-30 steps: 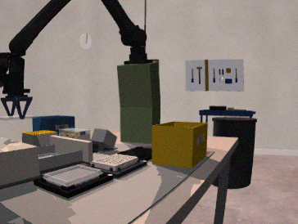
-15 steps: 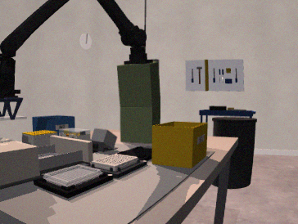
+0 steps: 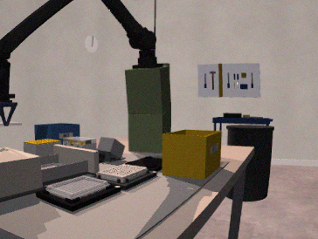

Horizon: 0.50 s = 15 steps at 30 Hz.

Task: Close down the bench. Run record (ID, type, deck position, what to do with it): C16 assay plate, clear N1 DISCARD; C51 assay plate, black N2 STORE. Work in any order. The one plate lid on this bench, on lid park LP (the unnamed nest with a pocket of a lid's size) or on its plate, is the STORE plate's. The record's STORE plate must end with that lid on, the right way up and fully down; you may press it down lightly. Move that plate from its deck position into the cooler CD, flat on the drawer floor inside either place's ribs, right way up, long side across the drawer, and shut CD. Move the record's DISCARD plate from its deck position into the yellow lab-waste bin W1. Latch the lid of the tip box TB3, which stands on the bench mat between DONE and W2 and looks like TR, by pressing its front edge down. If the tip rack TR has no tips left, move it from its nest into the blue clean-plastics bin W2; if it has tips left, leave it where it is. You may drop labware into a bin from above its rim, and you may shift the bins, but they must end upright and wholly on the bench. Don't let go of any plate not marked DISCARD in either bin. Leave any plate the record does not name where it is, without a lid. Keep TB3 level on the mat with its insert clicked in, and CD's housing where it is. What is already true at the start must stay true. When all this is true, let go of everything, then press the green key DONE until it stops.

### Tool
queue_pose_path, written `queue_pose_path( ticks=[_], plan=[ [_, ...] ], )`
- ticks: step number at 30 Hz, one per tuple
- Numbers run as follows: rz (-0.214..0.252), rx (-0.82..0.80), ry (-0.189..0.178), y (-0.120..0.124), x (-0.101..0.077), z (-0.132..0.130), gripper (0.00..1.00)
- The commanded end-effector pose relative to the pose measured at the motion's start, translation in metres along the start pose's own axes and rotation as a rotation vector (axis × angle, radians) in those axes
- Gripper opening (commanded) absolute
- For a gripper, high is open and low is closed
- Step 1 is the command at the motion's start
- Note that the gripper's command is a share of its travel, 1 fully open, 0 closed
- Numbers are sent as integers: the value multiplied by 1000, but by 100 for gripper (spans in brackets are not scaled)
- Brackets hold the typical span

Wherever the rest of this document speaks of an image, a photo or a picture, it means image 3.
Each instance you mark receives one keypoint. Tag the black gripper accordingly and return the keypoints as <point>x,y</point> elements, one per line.
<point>6,102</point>

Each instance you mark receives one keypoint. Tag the dark blue bin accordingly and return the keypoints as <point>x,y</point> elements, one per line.
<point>56,132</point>

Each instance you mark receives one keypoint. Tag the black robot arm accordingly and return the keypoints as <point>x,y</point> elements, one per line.
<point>139,37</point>

